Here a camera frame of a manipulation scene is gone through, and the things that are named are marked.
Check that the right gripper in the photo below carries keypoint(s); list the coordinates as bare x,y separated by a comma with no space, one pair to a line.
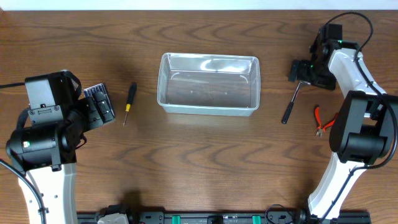
328,82

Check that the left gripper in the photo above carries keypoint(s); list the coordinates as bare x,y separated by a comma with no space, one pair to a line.
92,119

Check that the black handled hammer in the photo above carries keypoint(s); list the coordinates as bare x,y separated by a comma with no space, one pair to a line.
290,106

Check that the black yellow screwdriver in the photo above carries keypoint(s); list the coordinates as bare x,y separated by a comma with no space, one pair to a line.
130,99

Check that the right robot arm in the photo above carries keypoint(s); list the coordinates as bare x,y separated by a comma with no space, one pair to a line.
363,134

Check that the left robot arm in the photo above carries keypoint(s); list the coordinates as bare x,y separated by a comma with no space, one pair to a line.
42,151

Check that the clear plastic container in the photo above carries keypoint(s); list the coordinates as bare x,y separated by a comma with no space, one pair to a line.
209,84

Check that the blue precision screwdriver set case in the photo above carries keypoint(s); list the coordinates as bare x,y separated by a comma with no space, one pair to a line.
100,95

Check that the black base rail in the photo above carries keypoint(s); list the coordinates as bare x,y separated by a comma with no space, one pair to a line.
274,214

